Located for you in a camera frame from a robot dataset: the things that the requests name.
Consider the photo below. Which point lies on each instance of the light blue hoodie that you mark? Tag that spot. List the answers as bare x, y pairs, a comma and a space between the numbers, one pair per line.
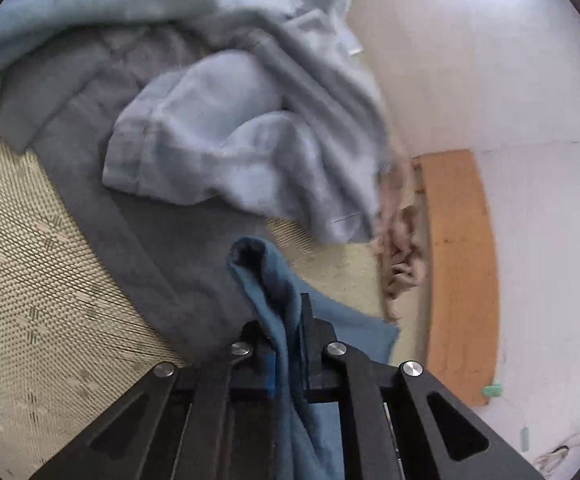
277, 119

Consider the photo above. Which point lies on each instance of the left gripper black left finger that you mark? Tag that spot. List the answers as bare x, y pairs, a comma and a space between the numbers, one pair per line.
213, 421

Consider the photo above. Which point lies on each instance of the woven bed mat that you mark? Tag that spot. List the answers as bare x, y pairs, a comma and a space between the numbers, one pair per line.
71, 342

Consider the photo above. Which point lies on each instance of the dark blue garment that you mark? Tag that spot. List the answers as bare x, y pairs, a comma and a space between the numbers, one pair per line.
309, 443

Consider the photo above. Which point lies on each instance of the beige brown garment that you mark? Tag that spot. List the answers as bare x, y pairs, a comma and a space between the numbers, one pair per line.
401, 259

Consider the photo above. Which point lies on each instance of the wooden bed board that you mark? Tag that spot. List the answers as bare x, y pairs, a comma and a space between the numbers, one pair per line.
462, 346

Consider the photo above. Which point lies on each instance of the dark grey garment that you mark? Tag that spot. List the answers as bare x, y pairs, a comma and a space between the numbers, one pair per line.
60, 102

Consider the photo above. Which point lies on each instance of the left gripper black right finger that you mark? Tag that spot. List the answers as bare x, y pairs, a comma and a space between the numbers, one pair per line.
399, 422

